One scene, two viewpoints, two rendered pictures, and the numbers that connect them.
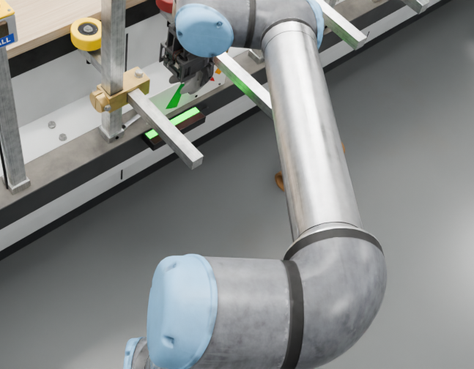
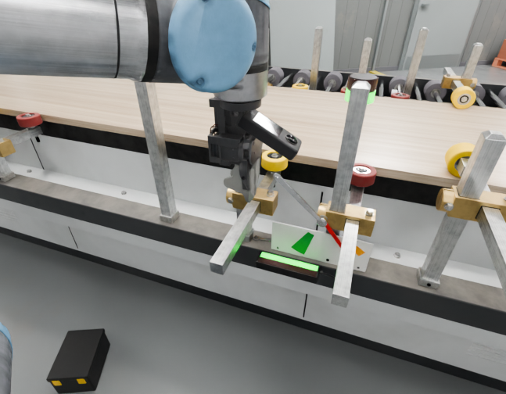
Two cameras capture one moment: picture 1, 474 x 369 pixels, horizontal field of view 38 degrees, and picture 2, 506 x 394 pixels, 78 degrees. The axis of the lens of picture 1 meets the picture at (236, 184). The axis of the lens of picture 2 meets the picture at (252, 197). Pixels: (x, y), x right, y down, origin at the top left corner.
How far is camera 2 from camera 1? 1.16 m
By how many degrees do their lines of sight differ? 54
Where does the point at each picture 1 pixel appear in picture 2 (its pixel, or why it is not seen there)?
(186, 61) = (217, 137)
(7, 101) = (151, 134)
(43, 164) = (193, 220)
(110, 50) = not seen: hidden behind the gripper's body
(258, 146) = not seen: outside the picture
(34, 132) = (231, 216)
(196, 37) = not seen: hidden behind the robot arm
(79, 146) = (220, 227)
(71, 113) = (260, 223)
